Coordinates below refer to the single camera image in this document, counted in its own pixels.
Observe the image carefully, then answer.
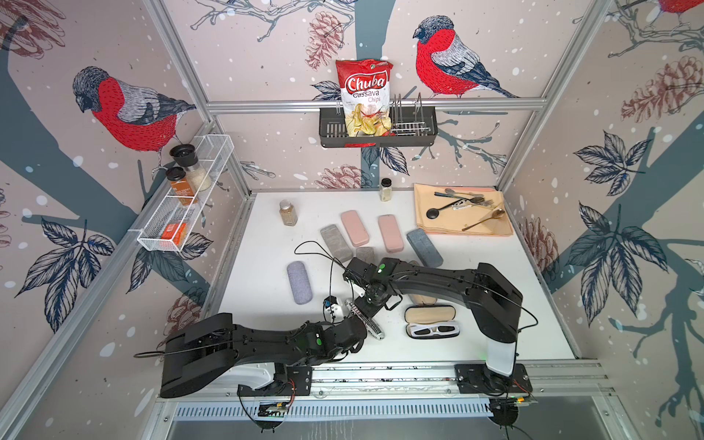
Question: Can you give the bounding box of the patterned case with sunglasses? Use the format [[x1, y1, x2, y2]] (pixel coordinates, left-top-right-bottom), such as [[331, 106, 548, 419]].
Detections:
[[345, 299, 385, 340]]

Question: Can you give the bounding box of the pink glasses case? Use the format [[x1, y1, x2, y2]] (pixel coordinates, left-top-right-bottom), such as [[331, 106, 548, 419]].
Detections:
[[340, 210, 370, 248], [378, 214, 404, 253]]

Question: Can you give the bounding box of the brown case with sunglasses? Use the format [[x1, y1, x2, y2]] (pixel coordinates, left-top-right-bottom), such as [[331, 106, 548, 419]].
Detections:
[[287, 261, 314, 305]]

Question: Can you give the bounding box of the grey teal glasses case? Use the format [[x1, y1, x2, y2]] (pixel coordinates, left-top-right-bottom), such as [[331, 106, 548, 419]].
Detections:
[[406, 228, 444, 269]]

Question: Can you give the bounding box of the black case with glasses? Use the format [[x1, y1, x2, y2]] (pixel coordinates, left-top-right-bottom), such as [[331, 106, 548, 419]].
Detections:
[[404, 305, 460, 340]]

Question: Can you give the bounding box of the beige case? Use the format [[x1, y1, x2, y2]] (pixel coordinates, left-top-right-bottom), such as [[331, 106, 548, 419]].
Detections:
[[409, 294, 437, 306]]

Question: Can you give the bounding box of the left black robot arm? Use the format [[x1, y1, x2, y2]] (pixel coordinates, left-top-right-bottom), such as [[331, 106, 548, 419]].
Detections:
[[159, 313, 367, 399]]

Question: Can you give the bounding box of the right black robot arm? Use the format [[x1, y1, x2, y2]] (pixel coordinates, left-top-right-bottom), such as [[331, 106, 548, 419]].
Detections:
[[343, 258, 525, 397]]

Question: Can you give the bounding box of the black ladle spoon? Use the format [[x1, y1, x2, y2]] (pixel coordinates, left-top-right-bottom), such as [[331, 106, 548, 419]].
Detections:
[[425, 196, 486, 219]]

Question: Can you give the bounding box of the small jar at back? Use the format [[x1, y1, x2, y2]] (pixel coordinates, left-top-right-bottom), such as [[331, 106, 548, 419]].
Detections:
[[379, 178, 392, 203]]

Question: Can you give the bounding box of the iridescent cutlery piece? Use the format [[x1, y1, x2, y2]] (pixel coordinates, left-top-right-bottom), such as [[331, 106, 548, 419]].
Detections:
[[434, 188, 485, 199]]

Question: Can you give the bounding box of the silver spoon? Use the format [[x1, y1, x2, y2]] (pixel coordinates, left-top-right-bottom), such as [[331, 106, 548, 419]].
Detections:
[[445, 188, 481, 198]]

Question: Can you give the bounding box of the brown spice jar on table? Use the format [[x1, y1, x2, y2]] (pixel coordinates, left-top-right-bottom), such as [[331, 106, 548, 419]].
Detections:
[[280, 200, 298, 227]]

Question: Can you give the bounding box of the gold spoon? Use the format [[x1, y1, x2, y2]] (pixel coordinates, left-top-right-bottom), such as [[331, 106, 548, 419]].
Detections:
[[462, 208, 506, 232]]

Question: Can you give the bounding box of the small orange box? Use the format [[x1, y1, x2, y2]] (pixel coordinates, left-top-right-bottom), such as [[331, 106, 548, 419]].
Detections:
[[159, 222, 188, 247]]

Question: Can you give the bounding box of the red Chuba chips bag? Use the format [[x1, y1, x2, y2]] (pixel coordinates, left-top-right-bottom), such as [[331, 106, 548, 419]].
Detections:
[[335, 59, 393, 138]]

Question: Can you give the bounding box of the orange spice jar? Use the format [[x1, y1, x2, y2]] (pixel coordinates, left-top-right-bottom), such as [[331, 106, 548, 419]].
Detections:
[[165, 167, 198, 206]]

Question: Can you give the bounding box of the black lid salt grinder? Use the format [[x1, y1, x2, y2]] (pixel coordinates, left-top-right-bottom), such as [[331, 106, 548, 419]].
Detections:
[[170, 144, 213, 192]]

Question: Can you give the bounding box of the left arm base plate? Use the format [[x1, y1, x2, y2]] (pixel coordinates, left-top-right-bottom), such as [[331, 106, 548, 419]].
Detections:
[[238, 364, 314, 397]]

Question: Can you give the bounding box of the white patterned cutlery handle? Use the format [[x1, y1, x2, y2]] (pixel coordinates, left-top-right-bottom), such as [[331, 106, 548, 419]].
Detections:
[[452, 201, 476, 211]]

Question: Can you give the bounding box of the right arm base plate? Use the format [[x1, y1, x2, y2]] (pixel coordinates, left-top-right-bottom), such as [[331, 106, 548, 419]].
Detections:
[[454, 363, 533, 397]]

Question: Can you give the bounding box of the black wire wall basket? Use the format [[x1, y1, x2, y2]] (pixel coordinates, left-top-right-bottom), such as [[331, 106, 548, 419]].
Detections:
[[318, 96, 438, 149]]

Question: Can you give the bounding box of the white wire wall shelf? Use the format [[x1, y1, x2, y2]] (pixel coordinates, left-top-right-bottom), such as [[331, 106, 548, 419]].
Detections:
[[137, 135, 234, 256]]

